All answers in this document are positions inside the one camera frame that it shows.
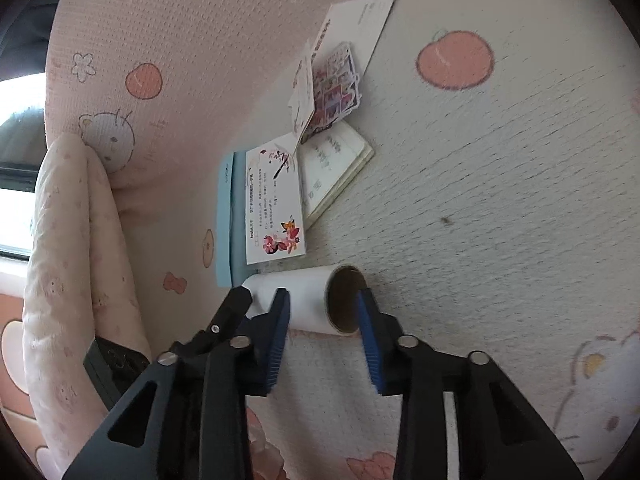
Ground pink patterned white card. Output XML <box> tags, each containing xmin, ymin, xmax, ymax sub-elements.
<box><xmin>287</xmin><ymin>52</ymin><xmax>317</xmax><ymax>137</ymax></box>

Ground pink rolled blanket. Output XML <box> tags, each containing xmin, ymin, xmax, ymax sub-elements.
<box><xmin>22</xmin><ymin>135</ymin><xmax>152</xmax><ymax>480</ymax></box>

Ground plain white envelope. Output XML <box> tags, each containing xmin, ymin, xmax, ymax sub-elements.
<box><xmin>309</xmin><ymin>0</ymin><xmax>397</xmax><ymax>78</ymax></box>

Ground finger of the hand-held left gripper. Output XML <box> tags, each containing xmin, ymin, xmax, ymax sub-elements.
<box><xmin>169</xmin><ymin>286</ymin><xmax>255</xmax><ymax>355</ymax></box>

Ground colourful sticker sheet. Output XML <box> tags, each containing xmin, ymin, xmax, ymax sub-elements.
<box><xmin>311</xmin><ymin>44</ymin><xmax>362</xmax><ymax>128</ymax></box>

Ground white paper roll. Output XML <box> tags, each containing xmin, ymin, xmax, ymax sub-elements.
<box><xmin>242</xmin><ymin>264</ymin><xmax>370</xmax><ymax>337</ymax></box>

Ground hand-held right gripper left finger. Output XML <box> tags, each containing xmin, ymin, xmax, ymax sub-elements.
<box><xmin>62</xmin><ymin>287</ymin><xmax>293</xmax><ymax>480</ymax></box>

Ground dark cloth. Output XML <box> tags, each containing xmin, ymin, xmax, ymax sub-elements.
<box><xmin>0</xmin><ymin>0</ymin><xmax>71</xmax><ymax>81</ymax></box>

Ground pink and white printed blanket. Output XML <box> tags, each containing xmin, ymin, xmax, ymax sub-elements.
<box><xmin>22</xmin><ymin>0</ymin><xmax>640</xmax><ymax>480</ymax></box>

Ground dark window frame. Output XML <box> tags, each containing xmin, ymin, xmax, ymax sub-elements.
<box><xmin>0</xmin><ymin>164</ymin><xmax>40</xmax><ymax>192</ymax></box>

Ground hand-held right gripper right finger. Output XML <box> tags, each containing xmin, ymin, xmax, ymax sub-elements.
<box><xmin>355</xmin><ymin>286</ymin><xmax>584</xmax><ymax>480</ymax></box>

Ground white floral print card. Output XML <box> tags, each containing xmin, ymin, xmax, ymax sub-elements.
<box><xmin>244</xmin><ymin>132</ymin><xmax>307</xmax><ymax>267</ymax></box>

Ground cream white booklet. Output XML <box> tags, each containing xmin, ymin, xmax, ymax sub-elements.
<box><xmin>299</xmin><ymin>121</ymin><xmax>376</xmax><ymax>232</ymax></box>

